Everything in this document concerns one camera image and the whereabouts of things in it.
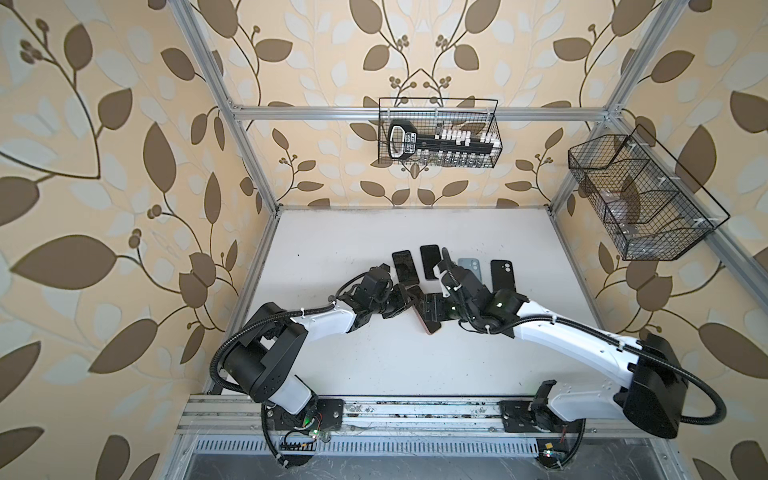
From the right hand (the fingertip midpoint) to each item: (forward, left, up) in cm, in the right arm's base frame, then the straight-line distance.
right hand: (428, 306), depth 79 cm
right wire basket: (+15, -55, +20) cm, 61 cm away
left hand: (+5, +1, -4) cm, 6 cm away
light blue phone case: (+23, -19, -14) cm, 33 cm away
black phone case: (+18, -29, -15) cm, 37 cm away
